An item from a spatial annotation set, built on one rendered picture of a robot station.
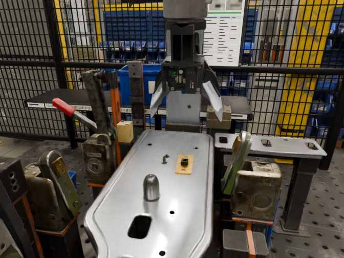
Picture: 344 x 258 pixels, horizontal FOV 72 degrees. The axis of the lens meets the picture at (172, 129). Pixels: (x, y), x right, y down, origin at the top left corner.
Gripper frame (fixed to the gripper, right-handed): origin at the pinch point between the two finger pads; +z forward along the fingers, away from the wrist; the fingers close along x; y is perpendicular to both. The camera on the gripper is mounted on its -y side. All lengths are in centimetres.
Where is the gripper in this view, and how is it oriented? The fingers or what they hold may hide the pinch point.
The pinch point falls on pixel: (186, 118)
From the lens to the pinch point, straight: 52.7
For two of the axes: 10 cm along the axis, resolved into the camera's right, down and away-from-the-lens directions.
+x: 9.9, 0.7, -1.6
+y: -1.7, 4.8, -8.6
